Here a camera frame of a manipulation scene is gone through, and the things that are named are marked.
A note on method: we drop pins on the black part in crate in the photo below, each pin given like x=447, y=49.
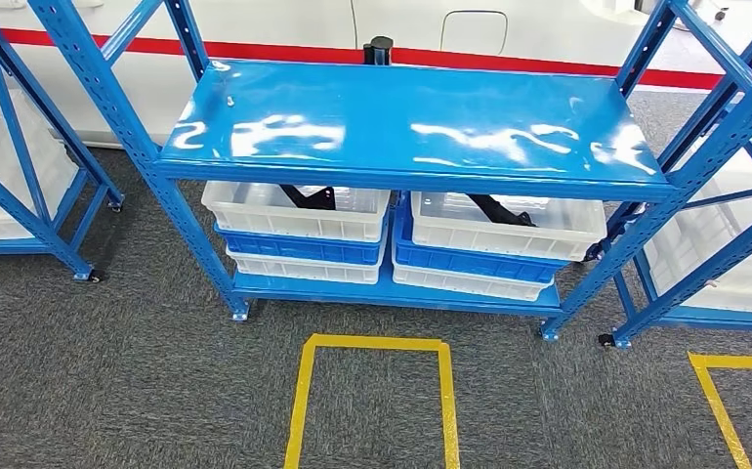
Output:
x=502, y=212
x=308, y=197

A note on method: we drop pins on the blue metal shelf rack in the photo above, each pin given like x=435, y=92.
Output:
x=699, y=317
x=20, y=213
x=382, y=123

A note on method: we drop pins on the blue plastic crate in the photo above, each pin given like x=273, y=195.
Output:
x=298, y=249
x=466, y=264

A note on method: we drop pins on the white car body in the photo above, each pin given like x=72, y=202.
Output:
x=272, y=19

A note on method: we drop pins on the black barrier post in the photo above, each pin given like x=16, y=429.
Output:
x=379, y=52

